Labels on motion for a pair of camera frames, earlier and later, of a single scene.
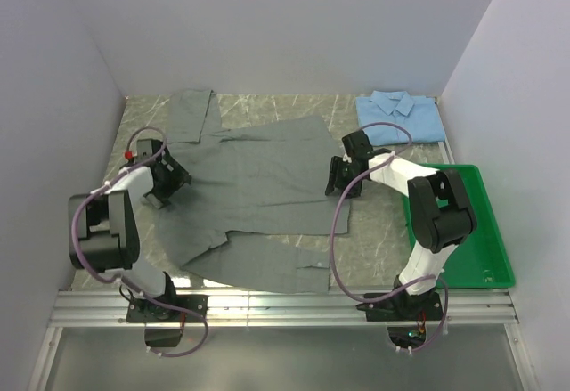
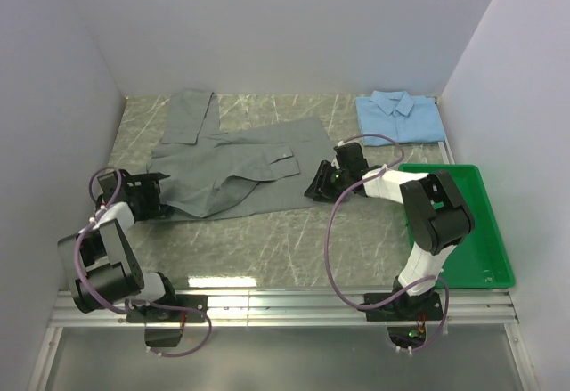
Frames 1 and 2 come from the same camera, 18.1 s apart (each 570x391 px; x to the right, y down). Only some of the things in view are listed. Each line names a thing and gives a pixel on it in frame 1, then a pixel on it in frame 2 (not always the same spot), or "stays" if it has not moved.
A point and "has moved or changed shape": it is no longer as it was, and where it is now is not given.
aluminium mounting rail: (279, 308) stays
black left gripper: (178, 177) to (150, 184)
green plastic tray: (483, 260) stays
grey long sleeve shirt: (270, 176) has moved or changed shape
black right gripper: (336, 179) to (321, 185)
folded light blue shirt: (420, 116) stays
